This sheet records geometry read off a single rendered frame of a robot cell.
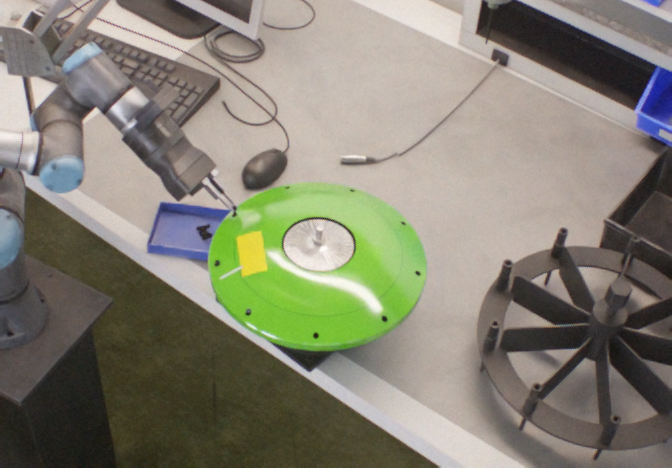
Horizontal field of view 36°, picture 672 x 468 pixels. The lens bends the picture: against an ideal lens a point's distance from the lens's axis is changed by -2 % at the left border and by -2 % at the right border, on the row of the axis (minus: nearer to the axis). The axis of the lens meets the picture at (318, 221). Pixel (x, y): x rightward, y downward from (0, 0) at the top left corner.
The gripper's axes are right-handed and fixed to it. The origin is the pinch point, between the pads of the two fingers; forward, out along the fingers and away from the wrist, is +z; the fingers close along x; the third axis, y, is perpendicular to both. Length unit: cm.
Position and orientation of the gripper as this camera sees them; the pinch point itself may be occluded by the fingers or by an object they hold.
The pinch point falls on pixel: (235, 209)
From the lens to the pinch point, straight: 156.4
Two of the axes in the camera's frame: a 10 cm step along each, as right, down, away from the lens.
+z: 6.7, 7.3, 1.4
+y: -5.3, 3.4, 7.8
